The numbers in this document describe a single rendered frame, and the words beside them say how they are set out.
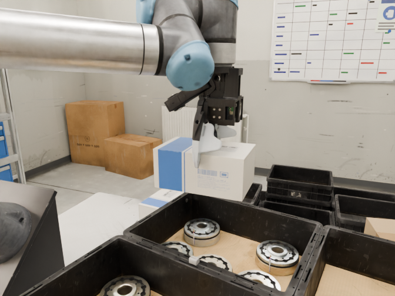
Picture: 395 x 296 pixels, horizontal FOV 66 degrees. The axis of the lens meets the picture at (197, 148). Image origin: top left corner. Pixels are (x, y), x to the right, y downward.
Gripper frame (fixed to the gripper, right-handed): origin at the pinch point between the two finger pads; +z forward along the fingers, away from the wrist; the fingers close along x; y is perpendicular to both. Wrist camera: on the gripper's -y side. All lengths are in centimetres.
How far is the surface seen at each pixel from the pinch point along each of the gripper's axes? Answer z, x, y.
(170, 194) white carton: 32, 42, -30
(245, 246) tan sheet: 27.6, 11.0, 8.2
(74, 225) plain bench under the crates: 41, 20, -61
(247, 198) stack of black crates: 62, 112, -11
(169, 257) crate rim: 17.7, -13.5, -2.7
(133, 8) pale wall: -80, 284, -197
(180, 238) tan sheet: 27.8, 7.9, -9.9
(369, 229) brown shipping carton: 26, 31, 40
